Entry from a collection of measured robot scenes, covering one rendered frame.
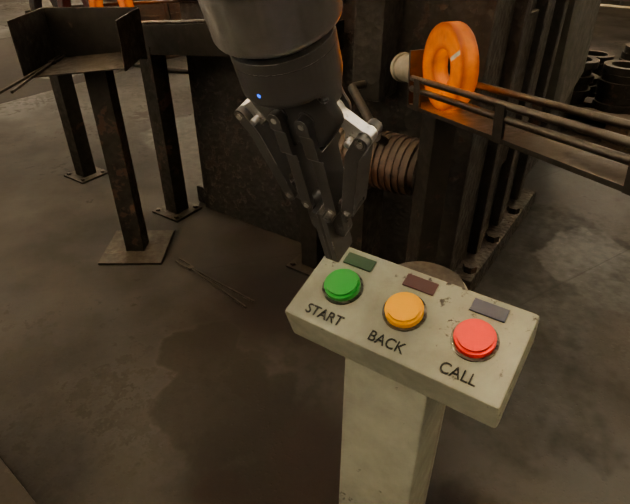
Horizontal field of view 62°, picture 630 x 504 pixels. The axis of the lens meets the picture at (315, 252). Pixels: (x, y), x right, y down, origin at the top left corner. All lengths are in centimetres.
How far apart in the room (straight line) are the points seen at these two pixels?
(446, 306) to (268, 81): 31
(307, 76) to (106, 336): 122
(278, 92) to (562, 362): 121
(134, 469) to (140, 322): 46
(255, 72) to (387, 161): 80
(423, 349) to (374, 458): 20
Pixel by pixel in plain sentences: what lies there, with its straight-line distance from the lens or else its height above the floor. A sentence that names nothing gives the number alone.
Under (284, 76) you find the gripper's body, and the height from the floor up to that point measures 86.
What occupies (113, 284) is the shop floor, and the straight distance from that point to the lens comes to 168.
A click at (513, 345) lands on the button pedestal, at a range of 54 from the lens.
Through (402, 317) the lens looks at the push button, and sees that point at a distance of 53.
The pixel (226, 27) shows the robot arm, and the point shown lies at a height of 89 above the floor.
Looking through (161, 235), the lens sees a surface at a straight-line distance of 186.
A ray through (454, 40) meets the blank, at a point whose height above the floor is 76.
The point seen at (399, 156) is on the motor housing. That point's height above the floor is 51.
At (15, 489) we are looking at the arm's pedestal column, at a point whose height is 2.
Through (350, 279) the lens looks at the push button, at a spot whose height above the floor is 61.
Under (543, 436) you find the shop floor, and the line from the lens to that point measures 129.
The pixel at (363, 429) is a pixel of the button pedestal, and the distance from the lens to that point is 65.
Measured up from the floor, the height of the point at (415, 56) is 71.
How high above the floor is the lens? 95
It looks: 34 degrees down
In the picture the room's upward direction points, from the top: straight up
